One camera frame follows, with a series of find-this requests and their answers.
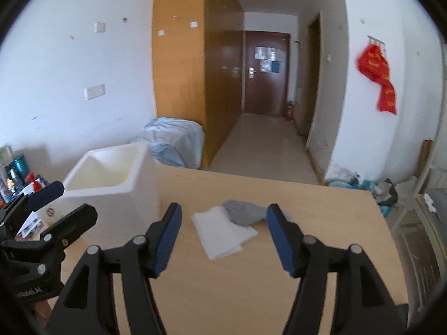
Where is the teal bottle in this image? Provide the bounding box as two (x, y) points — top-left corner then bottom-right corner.
(13, 154), (28, 183)

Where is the blue white bedding bundle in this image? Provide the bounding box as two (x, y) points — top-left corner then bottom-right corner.
(134, 118), (205, 169)

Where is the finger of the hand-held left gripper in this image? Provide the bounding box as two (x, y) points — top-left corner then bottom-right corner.
(0, 180), (65, 233)
(41, 203), (98, 252)

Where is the brown side door frame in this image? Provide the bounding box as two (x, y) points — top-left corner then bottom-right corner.
(297, 12), (322, 137)

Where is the wooden chair back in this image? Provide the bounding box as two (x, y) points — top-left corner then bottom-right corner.
(418, 139), (434, 184)

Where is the dark brown entrance door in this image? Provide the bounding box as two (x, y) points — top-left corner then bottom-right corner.
(243, 30), (291, 117)

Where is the pile of floor clutter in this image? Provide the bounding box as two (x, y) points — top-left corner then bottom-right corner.
(326, 170), (399, 214)

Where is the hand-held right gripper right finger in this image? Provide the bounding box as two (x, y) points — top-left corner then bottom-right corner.
(266, 203), (409, 335)

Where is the grey bedding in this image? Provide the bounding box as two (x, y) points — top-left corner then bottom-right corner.
(424, 188), (447, 215)

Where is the wooden wardrobe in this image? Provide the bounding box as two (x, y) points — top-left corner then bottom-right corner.
(152, 0), (245, 169)

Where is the folded printed leaflet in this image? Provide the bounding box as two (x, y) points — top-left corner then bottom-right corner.
(16, 212), (47, 240)

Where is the double white wall switch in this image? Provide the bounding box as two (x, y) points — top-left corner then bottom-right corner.
(84, 84), (106, 100)

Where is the grey sock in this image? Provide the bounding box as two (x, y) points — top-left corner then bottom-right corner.
(223, 200), (293, 227)

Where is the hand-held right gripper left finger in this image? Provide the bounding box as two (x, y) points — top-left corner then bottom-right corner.
(52, 202), (183, 335)

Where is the white cloth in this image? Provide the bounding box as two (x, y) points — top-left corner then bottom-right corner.
(191, 205), (259, 261)

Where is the white foam box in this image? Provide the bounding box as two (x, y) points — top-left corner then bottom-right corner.
(63, 142), (162, 249)

